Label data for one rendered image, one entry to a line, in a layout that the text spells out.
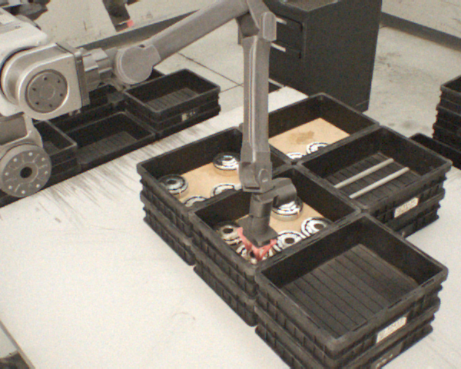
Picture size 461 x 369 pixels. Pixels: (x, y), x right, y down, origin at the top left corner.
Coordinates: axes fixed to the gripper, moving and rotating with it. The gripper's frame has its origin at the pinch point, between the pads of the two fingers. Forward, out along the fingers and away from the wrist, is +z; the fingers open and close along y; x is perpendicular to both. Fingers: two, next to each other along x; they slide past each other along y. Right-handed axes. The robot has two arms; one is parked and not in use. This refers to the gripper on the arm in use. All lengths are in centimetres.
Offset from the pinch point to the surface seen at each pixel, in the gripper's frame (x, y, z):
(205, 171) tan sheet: -14.3, 45.2, 6.0
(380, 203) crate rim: -37.8, -8.5, -8.8
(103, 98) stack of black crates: -34, 166, 43
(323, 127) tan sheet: -65, 44, 2
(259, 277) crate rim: 8.7, -12.7, -5.9
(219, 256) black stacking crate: 8.1, 4.8, 1.4
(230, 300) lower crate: 6.6, -0.3, 14.6
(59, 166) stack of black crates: 8, 122, 44
